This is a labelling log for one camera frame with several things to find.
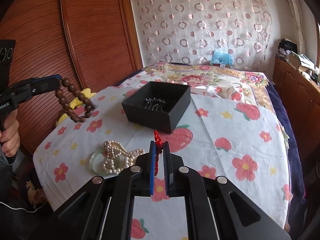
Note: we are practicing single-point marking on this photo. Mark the brown wooden wardrobe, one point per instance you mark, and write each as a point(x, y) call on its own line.
point(93, 43)

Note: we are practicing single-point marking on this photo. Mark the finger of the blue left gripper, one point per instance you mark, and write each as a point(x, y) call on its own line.
point(52, 78)

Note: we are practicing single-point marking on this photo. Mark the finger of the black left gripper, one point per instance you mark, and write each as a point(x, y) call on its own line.
point(37, 88)

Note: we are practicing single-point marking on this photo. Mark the yellow plush toy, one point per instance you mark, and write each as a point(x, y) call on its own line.
point(76, 105)

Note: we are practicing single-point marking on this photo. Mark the black open jewelry box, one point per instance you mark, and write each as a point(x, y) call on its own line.
point(177, 97)

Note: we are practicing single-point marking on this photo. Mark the stack of books and papers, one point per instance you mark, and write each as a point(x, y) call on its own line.
point(288, 51)

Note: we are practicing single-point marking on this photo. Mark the blue bubble wrap package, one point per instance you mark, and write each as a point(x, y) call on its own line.
point(219, 57)

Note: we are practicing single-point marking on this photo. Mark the patterned window curtain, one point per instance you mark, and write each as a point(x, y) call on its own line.
point(298, 20)

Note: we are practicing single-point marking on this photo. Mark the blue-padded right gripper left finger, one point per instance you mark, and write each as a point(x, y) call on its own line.
point(103, 207)

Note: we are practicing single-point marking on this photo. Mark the floral bed quilt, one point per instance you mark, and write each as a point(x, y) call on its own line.
point(247, 87)

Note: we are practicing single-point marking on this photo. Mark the pink circle pattern curtain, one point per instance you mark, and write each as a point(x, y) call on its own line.
point(196, 31)

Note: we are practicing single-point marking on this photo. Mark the wooden side cabinet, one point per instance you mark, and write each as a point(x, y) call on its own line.
point(300, 97)

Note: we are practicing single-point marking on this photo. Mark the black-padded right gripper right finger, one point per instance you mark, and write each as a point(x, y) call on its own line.
point(216, 208)

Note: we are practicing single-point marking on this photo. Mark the dark blue blanket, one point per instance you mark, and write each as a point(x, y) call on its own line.
point(298, 202)

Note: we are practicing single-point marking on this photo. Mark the pale jade bangle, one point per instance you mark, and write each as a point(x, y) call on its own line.
point(106, 163)

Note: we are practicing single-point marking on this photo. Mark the person's left hand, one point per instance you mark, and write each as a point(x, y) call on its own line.
point(10, 136)

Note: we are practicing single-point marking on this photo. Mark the strawberry flower print cloth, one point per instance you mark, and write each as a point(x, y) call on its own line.
point(215, 136)

